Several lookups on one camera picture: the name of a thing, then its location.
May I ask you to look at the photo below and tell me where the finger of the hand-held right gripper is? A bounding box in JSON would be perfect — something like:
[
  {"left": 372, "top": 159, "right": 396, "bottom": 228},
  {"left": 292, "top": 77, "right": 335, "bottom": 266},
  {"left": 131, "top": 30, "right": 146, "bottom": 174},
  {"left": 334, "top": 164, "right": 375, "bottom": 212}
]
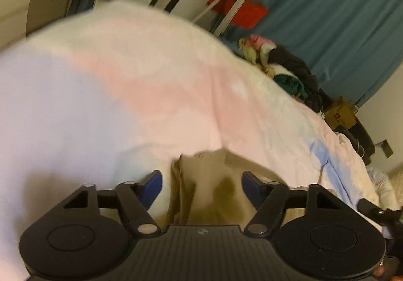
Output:
[{"left": 358, "top": 197, "right": 403, "bottom": 239}]

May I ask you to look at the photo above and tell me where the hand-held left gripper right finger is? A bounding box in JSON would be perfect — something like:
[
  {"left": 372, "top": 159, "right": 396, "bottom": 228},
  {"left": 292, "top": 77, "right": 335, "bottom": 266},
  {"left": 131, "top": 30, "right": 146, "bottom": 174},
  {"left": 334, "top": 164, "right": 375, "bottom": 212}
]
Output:
[{"left": 242, "top": 171, "right": 344, "bottom": 236}]

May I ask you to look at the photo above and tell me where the tan printed shirt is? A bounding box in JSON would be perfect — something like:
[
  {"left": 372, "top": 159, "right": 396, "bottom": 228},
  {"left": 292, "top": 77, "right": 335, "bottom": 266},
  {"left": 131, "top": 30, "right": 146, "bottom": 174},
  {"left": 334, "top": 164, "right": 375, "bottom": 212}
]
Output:
[{"left": 157, "top": 148, "right": 315, "bottom": 228}]

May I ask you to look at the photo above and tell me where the bed with pastel cover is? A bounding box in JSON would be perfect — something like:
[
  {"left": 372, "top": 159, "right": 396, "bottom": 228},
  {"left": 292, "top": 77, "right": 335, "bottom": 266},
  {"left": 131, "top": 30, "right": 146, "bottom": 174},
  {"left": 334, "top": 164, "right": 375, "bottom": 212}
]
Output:
[{"left": 0, "top": 0, "right": 397, "bottom": 281}]

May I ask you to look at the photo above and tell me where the white vanity desk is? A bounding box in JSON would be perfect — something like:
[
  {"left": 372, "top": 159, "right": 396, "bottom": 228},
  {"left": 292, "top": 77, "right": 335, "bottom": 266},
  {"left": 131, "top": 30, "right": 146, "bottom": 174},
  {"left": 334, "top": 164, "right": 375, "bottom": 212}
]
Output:
[{"left": 0, "top": 0, "right": 120, "bottom": 49}]

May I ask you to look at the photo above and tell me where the brown paper bag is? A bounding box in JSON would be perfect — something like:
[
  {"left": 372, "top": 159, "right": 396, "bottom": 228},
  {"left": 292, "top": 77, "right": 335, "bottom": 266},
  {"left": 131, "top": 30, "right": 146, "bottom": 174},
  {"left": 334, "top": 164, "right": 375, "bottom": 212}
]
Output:
[{"left": 324, "top": 96, "right": 358, "bottom": 129}]

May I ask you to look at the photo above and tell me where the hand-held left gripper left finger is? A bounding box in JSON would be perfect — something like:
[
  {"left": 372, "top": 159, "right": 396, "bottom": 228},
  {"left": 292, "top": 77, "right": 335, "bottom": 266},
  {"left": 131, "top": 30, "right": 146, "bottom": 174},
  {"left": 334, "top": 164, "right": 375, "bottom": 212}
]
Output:
[{"left": 63, "top": 169, "right": 162, "bottom": 237}]

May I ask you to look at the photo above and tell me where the black armchair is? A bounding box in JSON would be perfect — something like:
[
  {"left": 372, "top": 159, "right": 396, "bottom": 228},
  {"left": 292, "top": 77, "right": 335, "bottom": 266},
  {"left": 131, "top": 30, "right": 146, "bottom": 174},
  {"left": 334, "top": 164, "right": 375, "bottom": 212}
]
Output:
[{"left": 334, "top": 124, "right": 377, "bottom": 165}]

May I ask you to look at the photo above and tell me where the wall socket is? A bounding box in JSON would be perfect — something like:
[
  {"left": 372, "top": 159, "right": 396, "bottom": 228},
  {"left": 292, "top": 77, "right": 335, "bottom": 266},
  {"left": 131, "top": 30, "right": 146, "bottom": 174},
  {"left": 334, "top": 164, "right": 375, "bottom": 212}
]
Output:
[{"left": 381, "top": 140, "right": 394, "bottom": 158}]

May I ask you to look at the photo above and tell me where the wide blue curtain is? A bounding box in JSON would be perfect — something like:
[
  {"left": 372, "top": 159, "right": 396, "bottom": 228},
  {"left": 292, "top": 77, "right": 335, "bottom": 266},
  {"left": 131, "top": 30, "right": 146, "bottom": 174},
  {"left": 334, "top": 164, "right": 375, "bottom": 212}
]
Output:
[{"left": 217, "top": 0, "right": 403, "bottom": 105}]

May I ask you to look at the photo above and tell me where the pile of mixed clothes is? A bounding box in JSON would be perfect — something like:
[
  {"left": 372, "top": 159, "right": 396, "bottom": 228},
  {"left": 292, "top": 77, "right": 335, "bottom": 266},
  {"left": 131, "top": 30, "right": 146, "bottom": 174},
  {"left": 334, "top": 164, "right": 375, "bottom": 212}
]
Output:
[{"left": 238, "top": 34, "right": 331, "bottom": 112}]

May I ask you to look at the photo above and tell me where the red cloth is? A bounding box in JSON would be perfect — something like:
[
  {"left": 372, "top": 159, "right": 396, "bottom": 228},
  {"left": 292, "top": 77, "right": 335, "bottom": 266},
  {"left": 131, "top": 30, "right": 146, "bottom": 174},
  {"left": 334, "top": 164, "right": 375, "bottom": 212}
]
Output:
[{"left": 207, "top": 0, "right": 270, "bottom": 30}]

